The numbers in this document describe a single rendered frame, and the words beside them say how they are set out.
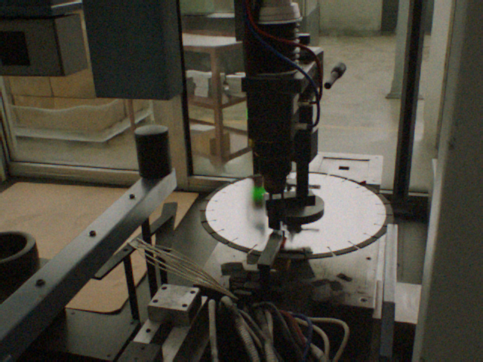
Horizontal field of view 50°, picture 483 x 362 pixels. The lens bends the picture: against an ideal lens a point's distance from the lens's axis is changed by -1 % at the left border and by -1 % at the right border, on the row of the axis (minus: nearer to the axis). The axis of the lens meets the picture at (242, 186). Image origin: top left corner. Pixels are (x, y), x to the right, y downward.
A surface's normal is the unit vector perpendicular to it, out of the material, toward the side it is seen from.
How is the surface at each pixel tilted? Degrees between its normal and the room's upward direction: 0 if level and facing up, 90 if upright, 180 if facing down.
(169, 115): 90
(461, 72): 90
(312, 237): 0
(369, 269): 0
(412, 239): 0
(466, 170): 90
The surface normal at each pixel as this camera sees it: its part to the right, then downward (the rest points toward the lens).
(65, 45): 0.96, 0.07
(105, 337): -0.04, -0.91
